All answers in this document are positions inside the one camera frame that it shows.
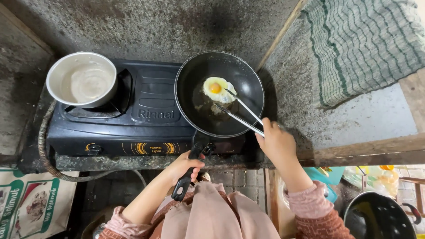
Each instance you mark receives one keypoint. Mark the person's left hand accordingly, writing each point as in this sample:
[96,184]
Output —
[181,166]

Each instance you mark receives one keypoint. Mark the person's right hand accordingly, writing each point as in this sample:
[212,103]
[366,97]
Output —
[277,144]

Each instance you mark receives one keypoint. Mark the person's right fingers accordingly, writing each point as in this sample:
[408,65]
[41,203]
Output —
[265,127]

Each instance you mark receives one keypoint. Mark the metal tongs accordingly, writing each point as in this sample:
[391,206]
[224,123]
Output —
[244,114]

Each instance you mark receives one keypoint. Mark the black frying pan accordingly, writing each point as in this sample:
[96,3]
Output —
[219,99]

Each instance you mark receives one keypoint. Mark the fried egg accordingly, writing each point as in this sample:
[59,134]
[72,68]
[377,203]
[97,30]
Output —
[218,89]

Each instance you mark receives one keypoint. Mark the teal plastic container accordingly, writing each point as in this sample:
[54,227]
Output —
[323,181]

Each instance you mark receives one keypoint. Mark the pink apron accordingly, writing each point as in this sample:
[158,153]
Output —
[212,215]

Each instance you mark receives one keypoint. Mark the heap of plastic bags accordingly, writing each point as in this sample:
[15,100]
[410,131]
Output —
[375,179]

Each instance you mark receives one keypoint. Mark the green striped cloth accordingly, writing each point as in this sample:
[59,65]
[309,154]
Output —
[358,49]

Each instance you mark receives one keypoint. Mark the black gas stove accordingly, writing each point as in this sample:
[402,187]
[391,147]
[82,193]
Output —
[139,113]

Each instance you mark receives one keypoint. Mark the black wok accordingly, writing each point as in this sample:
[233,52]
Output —
[378,217]

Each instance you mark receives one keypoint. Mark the stove control knob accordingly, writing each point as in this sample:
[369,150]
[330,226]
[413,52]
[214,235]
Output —
[93,149]

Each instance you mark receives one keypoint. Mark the silver metal pot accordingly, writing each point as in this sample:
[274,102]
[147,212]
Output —
[82,79]

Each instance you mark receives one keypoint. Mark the printed white green sack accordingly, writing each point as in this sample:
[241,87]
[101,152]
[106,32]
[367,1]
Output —
[30,202]

